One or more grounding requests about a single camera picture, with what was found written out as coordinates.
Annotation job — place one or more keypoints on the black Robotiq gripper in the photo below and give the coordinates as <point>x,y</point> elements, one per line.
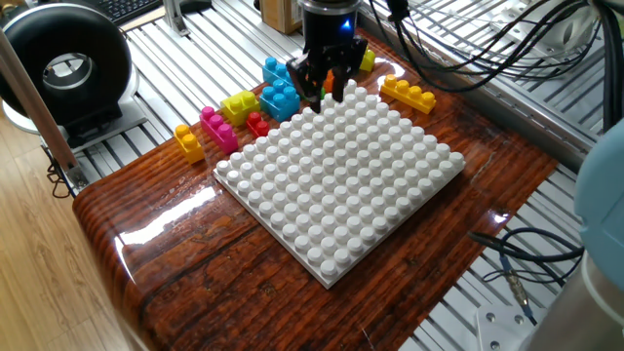
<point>329,29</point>

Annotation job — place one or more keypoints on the lime single-stud small block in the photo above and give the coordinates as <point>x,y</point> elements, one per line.
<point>368,61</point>

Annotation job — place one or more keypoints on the yellow four-stud long block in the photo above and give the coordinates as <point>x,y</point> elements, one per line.
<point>407,95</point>

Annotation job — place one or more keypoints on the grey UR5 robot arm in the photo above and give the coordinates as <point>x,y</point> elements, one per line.
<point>604,195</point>

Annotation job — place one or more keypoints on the blue three-stud long block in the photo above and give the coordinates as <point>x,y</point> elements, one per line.
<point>275,70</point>

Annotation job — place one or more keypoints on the blue four-stud square block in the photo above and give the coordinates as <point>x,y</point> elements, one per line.
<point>279,105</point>

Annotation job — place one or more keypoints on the labelled cardboard box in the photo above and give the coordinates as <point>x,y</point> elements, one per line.
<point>280,14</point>

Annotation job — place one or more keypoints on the red two-stud block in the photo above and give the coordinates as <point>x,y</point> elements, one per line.
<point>257,126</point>

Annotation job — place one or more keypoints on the lime curved two-stud block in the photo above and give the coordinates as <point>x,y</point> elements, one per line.
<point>239,109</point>

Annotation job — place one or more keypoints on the white studded baseplate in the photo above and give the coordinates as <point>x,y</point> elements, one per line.
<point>336,195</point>

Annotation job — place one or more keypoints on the pink three-stud block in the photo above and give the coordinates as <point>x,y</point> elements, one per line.
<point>219,131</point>

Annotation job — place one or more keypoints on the yellow two-stud block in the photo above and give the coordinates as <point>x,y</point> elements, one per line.
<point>190,146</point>

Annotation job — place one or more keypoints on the black keyboard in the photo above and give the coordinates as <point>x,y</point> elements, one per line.
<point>127,9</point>

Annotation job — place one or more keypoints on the white round device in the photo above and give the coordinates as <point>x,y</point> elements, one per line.
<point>560,34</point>

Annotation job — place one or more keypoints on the glossy wood-grain board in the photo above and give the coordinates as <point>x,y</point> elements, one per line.
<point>219,292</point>

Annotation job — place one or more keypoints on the upright aluminium bracket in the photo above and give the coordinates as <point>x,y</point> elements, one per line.
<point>173,19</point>

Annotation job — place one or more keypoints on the slanted aluminium profile post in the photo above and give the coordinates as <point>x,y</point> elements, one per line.
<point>44,122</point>

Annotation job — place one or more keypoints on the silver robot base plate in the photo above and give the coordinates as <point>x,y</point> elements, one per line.
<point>502,331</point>

